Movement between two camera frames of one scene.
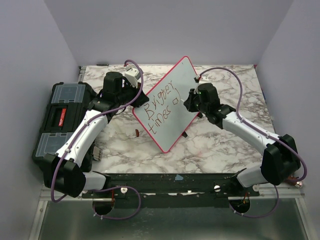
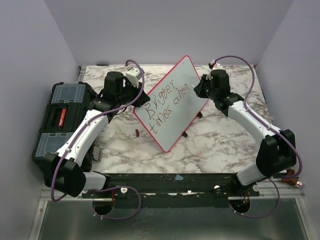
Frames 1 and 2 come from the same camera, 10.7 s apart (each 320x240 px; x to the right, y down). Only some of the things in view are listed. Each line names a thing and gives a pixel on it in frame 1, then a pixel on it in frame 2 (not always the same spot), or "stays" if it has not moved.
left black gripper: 140,97 stays
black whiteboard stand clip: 184,134 stays
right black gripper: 188,103 -> 199,89
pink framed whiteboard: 165,116 stays
